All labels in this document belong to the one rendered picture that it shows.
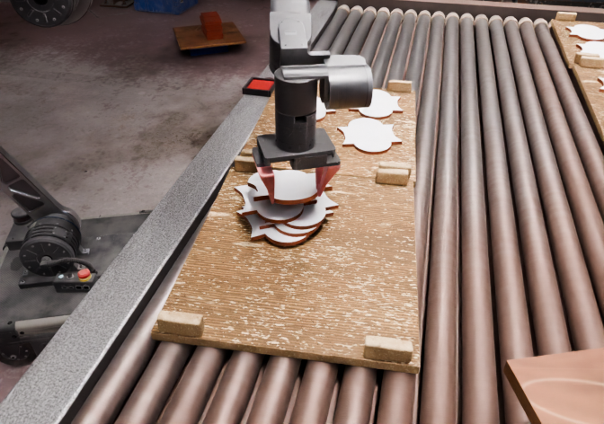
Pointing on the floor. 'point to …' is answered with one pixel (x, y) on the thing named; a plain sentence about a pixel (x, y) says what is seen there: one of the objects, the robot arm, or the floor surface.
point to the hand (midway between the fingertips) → (295, 193)
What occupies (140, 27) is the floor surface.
